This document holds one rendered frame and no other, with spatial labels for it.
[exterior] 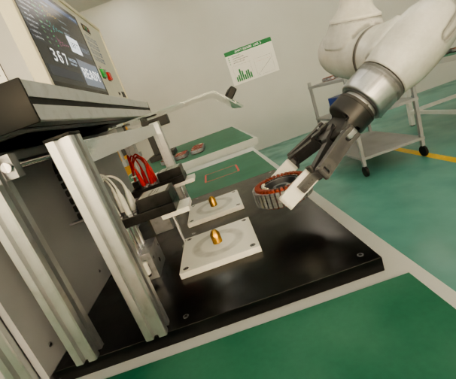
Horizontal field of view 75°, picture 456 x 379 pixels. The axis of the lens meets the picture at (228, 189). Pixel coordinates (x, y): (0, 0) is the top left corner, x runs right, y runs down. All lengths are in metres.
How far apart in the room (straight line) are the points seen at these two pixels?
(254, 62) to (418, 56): 5.46
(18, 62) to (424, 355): 0.59
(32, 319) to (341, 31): 0.73
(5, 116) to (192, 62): 5.61
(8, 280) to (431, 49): 0.71
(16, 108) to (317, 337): 0.40
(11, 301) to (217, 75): 5.61
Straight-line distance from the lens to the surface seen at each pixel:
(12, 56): 0.54
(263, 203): 0.55
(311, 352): 0.38
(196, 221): 0.76
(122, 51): 6.14
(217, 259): 0.54
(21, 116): 0.38
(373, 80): 0.58
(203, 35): 6.02
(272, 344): 0.40
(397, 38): 0.61
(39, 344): 0.51
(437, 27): 0.63
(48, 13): 0.65
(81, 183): 0.39
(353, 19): 0.72
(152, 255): 0.59
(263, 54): 6.06
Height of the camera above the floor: 1.02
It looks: 15 degrees down
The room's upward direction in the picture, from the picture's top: 20 degrees counter-clockwise
